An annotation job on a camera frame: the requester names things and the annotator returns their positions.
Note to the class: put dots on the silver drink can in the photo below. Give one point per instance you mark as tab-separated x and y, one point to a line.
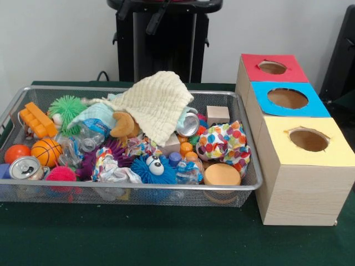
25	167

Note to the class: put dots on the dark green tablecloth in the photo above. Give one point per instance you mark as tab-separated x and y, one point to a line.
138	235

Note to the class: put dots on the crumpled polka dot paper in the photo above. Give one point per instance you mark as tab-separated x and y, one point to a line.
222	144

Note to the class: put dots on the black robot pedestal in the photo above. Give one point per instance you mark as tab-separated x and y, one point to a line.
177	55

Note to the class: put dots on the wooden box with three holes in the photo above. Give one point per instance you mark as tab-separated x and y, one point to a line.
305	188

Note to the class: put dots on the small orange basketball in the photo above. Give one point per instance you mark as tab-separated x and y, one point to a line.
45	152

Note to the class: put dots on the orange toy building brick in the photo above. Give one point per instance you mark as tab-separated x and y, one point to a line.
37	120

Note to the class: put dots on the round orange sponge disc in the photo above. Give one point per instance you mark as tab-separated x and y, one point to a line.
222	174

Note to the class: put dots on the smooth orange-red ball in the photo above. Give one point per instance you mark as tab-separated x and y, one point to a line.
16	153

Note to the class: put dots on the brown plush toy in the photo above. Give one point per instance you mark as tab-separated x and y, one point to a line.
123	127

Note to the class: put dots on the blue spiky ball with eyes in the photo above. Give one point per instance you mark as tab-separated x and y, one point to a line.
154	170

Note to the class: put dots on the mint green muslin cloth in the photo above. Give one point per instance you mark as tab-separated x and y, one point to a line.
94	112

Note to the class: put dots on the cream muslin cloth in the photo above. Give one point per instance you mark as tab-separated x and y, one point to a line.
158	105

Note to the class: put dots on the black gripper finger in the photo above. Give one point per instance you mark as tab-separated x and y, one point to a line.
124	9
156	19

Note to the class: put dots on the black flat panel stand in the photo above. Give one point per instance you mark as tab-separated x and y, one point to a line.
341	55

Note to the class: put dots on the pink spiky rubber ball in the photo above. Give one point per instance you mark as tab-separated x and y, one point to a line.
61	174

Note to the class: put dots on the green spiky rubber ball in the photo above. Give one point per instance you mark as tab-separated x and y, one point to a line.
66	109

